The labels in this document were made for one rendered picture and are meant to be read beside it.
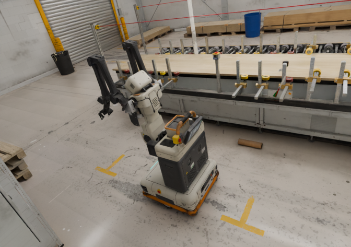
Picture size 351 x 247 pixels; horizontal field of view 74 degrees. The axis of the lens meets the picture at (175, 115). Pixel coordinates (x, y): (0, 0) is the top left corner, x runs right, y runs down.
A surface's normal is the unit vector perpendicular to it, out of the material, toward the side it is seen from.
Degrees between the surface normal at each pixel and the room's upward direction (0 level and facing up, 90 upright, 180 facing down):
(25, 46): 90
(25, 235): 90
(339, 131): 91
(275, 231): 0
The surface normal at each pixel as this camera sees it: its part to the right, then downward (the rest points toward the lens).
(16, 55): 0.83, 0.14
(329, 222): -0.18, -0.85
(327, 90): -0.52, 0.51
